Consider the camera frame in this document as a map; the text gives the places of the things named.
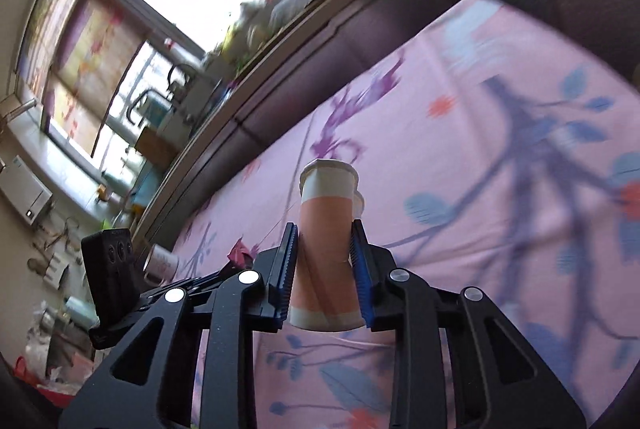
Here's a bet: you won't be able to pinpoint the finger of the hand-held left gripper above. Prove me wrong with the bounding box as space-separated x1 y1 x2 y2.
144 265 241 297

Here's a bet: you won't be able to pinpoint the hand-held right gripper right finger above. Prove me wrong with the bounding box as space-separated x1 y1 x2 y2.
350 219 586 429

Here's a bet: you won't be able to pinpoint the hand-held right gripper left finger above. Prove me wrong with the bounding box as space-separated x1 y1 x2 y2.
59 221 301 429

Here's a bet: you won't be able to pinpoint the red wrapper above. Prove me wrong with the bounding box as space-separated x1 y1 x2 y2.
226 241 261 267

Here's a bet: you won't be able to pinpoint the pink paper cup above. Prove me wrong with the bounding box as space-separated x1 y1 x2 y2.
289 160 366 330

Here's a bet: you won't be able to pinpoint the white paper cup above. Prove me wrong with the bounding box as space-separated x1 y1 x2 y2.
144 244 180 282

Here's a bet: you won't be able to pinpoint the light blue basin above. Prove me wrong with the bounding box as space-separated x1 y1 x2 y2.
127 164 161 210

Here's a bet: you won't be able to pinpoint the red plastic container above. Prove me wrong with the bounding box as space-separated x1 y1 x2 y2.
15 356 81 405

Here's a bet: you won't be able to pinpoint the teal box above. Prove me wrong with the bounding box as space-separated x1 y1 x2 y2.
145 106 171 130

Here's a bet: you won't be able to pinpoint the square steel faucet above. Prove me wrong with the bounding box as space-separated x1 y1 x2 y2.
129 90 168 130

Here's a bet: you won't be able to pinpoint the gooseneck steel faucet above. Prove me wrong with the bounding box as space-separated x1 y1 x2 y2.
167 63 201 92

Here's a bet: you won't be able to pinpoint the printed roller blind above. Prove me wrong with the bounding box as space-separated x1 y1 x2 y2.
25 0 146 155

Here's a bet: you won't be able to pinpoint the kitchen counter cabinets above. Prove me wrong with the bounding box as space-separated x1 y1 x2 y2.
130 0 640 240

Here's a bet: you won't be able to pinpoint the white plastic bag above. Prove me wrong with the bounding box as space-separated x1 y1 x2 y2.
272 0 313 22

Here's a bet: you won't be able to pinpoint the white wall appliance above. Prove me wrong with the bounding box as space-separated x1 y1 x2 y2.
0 156 53 225

